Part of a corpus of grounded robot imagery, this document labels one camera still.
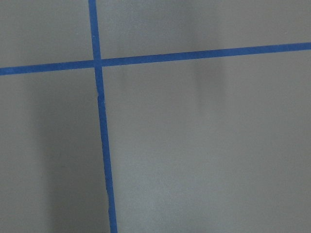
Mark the blue tape line lengthwise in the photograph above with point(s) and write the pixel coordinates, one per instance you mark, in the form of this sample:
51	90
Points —
98	69

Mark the blue tape line crosswise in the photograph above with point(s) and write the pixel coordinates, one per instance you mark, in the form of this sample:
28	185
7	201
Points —
157	58

